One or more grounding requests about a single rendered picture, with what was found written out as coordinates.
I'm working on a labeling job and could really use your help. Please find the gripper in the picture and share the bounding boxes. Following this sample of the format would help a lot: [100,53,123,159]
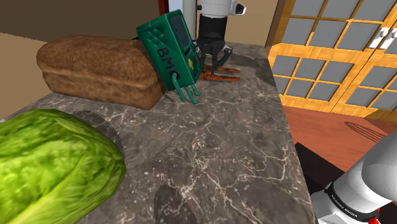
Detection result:
[197,14,234,76]

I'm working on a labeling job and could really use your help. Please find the brown wooden tongs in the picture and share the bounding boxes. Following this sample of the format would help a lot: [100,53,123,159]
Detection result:
[197,64,241,83]

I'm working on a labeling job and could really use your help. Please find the green game console figure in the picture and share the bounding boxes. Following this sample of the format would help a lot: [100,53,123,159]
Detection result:
[135,9,203,105]

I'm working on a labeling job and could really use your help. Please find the wooden door with glass panes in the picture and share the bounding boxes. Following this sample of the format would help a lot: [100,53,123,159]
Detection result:
[266,0,397,122]

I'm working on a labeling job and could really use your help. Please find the brown bread loaf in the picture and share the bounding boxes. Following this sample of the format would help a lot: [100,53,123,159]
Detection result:
[36,34,167,111]

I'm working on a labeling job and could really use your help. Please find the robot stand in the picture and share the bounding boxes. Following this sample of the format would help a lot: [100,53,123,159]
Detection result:
[293,142,397,224]

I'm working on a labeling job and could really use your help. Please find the green lettuce head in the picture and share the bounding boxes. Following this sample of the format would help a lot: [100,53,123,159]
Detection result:
[0,108,127,224]

